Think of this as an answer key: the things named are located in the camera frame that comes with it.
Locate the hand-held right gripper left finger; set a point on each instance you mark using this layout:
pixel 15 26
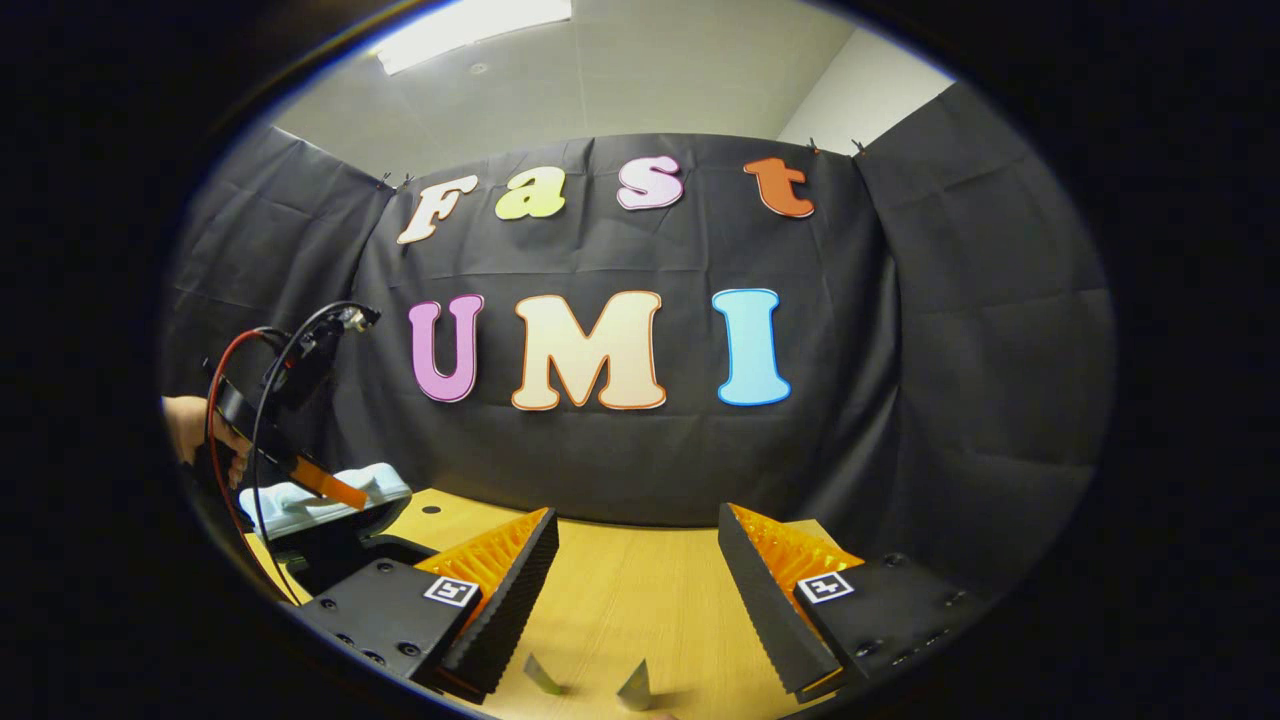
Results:
pixel 520 600

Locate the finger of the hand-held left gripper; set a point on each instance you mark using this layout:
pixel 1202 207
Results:
pixel 330 483

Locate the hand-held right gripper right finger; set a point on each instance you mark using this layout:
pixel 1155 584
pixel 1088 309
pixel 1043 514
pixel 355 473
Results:
pixel 765 610

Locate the light blue suitcase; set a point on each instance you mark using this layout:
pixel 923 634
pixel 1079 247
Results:
pixel 300 500

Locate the small white green tube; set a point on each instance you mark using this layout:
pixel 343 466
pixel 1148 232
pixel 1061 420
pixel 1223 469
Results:
pixel 543 677

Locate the large green white tube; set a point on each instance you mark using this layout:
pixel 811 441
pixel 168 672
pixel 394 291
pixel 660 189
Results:
pixel 635 688

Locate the black backdrop cloth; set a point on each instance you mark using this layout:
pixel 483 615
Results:
pixel 600 260

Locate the ceiling light panel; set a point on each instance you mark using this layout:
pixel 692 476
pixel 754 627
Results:
pixel 470 25

